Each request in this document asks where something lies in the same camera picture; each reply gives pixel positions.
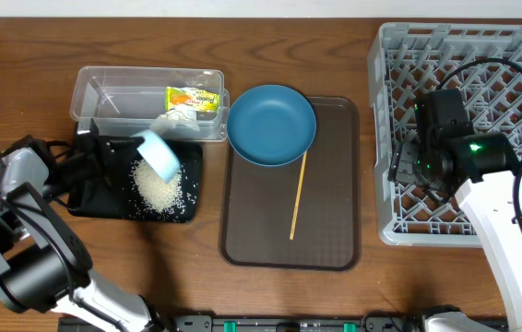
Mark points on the grey dishwasher rack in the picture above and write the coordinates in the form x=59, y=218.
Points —
x=409, y=59

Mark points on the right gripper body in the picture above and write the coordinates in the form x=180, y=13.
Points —
x=410, y=164

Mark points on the black plastic tray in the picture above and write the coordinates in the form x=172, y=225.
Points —
x=111, y=197

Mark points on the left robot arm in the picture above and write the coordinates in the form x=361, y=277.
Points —
x=44, y=266

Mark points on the clear plastic bin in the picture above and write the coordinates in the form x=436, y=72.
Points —
x=125, y=100

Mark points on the light blue small bowl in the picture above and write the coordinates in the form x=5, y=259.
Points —
x=158, y=155

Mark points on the brown serving tray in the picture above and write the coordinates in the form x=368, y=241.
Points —
x=259, y=201

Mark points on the yellow green snack wrapper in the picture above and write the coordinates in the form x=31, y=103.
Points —
x=195, y=99

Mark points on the white rice pile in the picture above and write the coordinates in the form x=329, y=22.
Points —
x=174, y=201

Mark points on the wooden chopstick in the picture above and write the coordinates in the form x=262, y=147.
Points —
x=298, y=197

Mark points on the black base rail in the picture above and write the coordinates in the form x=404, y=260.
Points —
x=201, y=323

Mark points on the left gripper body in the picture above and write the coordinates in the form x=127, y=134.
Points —
x=81, y=173

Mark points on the dark blue bowl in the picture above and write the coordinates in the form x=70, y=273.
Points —
x=271, y=125

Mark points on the white tissue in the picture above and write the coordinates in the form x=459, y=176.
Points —
x=180, y=117

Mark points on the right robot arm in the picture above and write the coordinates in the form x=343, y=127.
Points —
x=482, y=172

